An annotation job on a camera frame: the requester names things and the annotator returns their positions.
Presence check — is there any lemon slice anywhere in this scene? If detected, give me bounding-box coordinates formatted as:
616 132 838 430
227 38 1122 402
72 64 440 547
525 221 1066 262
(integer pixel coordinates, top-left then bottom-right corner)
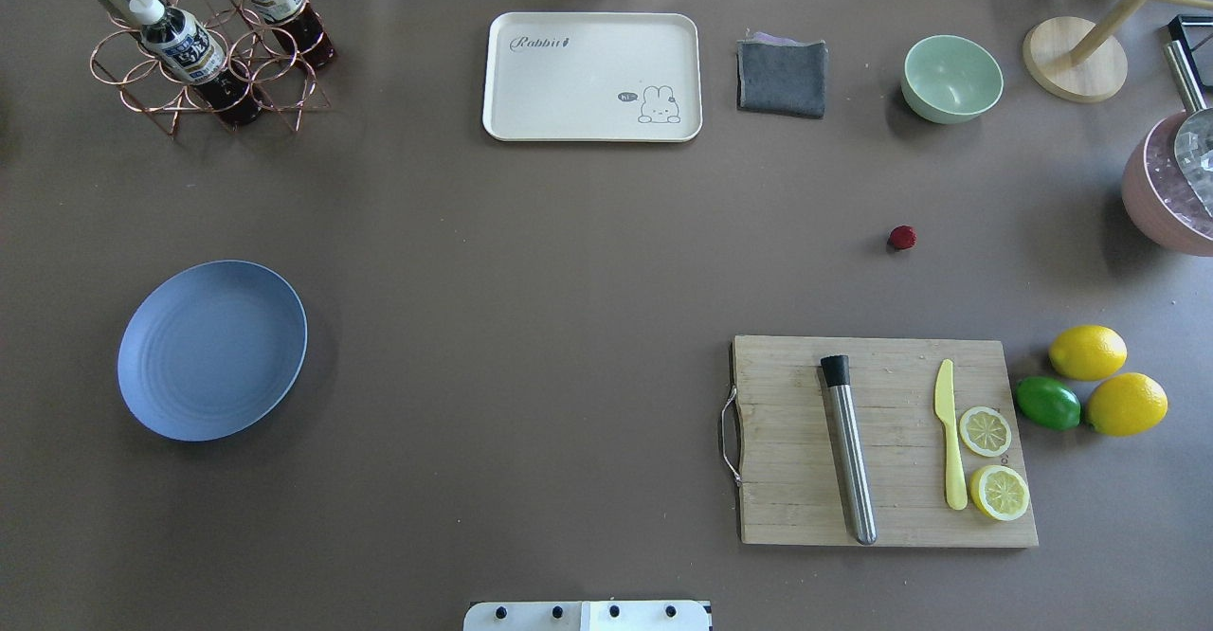
957 407 1013 457
968 464 1030 521

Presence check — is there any green bowl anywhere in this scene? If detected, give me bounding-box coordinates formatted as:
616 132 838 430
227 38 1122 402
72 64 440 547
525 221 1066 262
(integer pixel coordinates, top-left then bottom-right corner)
900 35 1006 125

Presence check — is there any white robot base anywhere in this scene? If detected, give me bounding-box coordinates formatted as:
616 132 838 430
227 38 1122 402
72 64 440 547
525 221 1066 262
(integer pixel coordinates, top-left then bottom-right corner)
462 598 714 630

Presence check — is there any green lime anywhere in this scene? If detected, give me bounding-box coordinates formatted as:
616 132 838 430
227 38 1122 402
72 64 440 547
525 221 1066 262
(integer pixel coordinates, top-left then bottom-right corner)
1013 376 1082 431

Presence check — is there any grey folded cloth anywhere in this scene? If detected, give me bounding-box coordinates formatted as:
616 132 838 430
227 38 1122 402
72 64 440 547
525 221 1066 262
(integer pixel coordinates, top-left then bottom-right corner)
736 32 830 118

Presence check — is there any blue plate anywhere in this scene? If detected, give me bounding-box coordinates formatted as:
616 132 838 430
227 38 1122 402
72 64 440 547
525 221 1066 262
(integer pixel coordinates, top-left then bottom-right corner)
116 260 308 442

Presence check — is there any cream rabbit tray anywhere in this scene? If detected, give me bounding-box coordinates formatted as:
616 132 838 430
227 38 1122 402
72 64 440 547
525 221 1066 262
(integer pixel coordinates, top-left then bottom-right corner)
482 12 704 142

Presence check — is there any wooden stand with base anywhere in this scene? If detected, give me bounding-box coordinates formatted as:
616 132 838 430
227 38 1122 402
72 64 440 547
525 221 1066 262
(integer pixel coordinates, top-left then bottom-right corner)
1023 0 1212 103

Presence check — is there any yellow lemon near board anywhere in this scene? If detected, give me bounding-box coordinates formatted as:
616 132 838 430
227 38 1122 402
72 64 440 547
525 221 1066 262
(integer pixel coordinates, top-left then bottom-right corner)
1048 324 1128 381

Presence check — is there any black framed device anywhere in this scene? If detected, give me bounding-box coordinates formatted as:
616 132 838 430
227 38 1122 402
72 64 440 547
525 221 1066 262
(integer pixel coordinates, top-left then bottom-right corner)
1167 15 1212 91

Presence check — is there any lower lemon slice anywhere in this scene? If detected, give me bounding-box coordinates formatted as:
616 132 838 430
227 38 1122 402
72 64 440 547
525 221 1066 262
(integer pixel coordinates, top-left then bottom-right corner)
968 464 1030 521

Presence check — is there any wooden cutting board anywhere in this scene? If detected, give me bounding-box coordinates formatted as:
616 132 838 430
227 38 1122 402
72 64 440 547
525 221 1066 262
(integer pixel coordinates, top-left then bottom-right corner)
731 334 1040 548

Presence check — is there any tea bottle right back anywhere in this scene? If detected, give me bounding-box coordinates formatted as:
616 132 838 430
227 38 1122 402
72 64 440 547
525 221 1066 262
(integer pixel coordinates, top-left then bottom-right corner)
250 0 336 70

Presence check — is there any pink bowl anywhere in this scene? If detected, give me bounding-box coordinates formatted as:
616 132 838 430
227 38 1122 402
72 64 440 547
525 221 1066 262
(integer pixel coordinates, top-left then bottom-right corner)
1121 110 1212 257

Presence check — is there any yellow plastic knife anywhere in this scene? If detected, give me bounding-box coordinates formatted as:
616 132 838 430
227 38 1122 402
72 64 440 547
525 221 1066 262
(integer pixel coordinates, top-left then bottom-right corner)
934 359 968 511

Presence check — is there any copper wire bottle rack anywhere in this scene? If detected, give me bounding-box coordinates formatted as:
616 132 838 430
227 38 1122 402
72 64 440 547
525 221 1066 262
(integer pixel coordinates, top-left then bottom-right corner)
89 0 330 135

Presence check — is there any clear ice cubes pile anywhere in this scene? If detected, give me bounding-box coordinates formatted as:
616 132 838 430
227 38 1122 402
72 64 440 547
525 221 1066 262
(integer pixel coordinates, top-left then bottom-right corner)
1145 123 1212 256

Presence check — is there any red strawberry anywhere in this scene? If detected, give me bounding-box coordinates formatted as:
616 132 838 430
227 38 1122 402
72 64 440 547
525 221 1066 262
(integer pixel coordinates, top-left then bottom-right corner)
887 224 918 251

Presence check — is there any steel muddler black tip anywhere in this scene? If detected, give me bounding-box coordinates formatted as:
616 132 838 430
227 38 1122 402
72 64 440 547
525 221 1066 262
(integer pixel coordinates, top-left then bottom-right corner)
820 354 878 546

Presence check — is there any upper lemon slice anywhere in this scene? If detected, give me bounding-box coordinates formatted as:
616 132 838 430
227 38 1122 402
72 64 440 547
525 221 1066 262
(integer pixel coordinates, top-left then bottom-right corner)
957 407 1013 457

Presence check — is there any yellow lemon far side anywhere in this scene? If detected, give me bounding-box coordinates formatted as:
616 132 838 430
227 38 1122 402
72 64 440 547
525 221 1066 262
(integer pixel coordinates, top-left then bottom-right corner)
1086 373 1168 437

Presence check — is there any tea bottle front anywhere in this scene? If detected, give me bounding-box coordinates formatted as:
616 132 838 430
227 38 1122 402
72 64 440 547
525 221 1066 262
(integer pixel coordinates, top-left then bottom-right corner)
129 0 262 127

